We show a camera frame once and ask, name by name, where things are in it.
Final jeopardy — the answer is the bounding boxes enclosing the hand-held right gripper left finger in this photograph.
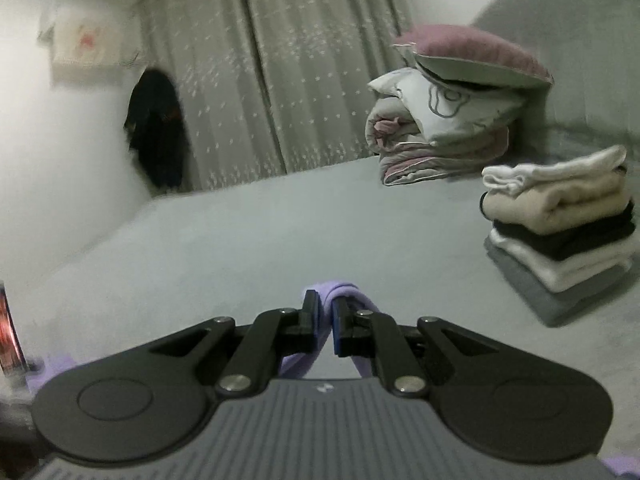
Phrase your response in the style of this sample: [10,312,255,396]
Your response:
[150,289,323,395]

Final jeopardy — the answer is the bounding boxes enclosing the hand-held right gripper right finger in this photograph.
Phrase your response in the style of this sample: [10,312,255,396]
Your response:
[332,297,501,395]

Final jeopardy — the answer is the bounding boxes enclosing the purple pants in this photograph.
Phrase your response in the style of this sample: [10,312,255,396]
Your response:
[27,280,631,480]

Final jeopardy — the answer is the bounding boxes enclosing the hanging dark clothes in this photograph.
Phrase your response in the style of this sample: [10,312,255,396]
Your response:
[122,66,188,193]

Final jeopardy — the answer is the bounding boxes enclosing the folded floral quilt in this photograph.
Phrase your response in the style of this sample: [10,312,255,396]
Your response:
[365,67,531,188]

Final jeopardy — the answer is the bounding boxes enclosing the white folded garment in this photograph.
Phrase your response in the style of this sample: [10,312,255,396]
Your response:
[481,145,628,196]
[487,227,636,292]

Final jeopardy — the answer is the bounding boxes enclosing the grey star-patterned curtain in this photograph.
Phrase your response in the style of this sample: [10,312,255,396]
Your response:
[132,0,416,193]

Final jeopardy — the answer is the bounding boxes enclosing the beige folded garment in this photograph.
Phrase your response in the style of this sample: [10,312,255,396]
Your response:
[480,172,636,235]

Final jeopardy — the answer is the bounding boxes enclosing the black folded garment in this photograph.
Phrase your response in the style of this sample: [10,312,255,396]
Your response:
[492,205,636,261]

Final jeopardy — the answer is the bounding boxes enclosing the smartphone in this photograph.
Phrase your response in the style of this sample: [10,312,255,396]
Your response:
[0,282,22,376]

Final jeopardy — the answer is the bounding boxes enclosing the pink and white pillow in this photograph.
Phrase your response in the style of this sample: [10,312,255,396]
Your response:
[392,24,555,92]

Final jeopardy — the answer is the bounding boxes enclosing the grey padded headboard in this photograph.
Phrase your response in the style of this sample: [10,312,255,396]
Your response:
[470,0,640,161]

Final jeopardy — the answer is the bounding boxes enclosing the covered wall air conditioner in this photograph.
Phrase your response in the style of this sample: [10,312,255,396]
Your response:
[37,7,136,86]

